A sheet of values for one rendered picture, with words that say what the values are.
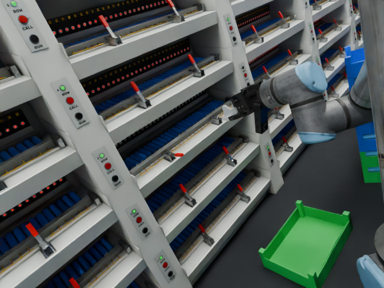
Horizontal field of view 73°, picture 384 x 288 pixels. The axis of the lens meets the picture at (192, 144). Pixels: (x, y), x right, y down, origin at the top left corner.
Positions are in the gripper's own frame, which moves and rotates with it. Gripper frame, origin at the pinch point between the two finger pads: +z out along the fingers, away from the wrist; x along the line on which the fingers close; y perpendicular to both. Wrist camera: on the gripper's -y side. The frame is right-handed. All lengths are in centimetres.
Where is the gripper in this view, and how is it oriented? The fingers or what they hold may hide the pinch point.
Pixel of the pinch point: (228, 117)
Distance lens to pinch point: 99.5
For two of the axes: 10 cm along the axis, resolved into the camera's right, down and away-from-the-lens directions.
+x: -6.6, 5.1, -5.5
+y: -5.1, -8.4, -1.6
